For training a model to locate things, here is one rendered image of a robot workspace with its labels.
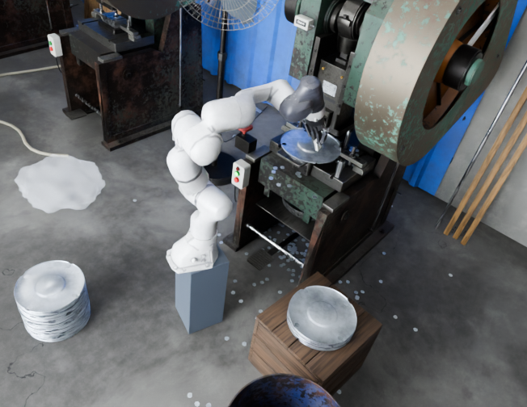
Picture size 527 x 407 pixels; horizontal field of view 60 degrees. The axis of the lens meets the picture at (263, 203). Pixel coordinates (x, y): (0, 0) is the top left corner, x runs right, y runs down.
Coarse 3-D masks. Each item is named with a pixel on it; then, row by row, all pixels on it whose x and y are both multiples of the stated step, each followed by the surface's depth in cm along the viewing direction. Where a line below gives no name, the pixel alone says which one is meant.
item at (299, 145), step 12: (288, 132) 222; (300, 132) 224; (288, 144) 215; (300, 144) 215; (312, 144) 216; (324, 144) 219; (336, 144) 220; (300, 156) 208; (312, 156) 210; (324, 156) 211; (336, 156) 212
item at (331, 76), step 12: (324, 60) 197; (336, 60) 197; (324, 72) 198; (336, 72) 194; (324, 84) 201; (336, 84) 197; (324, 96) 204; (336, 96) 200; (324, 120) 204; (336, 120) 206; (348, 120) 216
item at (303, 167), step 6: (282, 150) 210; (282, 156) 207; (288, 156) 208; (294, 162) 204; (300, 162) 205; (306, 162) 206; (294, 168) 223; (300, 168) 220; (306, 168) 217; (306, 174) 219
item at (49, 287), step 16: (32, 272) 209; (48, 272) 210; (64, 272) 211; (80, 272) 212; (16, 288) 202; (32, 288) 203; (48, 288) 203; (64, 288) 205; (80, 288) 206; (32, 304) 197; (48, 304) 198; (64, 304) 198
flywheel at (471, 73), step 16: (496, 0) 171; (480, 16) 178; (496, 16) 179; (464, 32) 173; (480, 32) 171; (464, 48) 162; (480, 48) 188; (448, 64) 164; (464, 64) 160; (480, 64) 161; (448, 80) 166; (464, 80) 165; (432, 96) 185; (448, 96) 196; (432, 112) 195
